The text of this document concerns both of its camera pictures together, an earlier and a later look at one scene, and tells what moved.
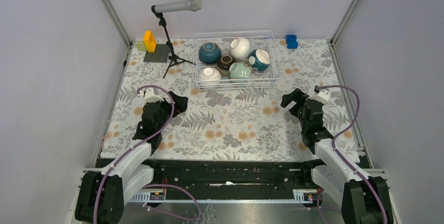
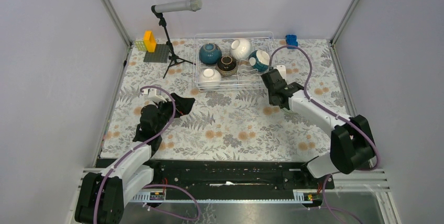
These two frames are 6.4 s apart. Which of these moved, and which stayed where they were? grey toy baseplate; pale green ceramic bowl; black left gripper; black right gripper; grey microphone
Moved: pale green ceramic bowl; black right gripper
Stayed: black left gripper; grey microphone; grey toy baseplate
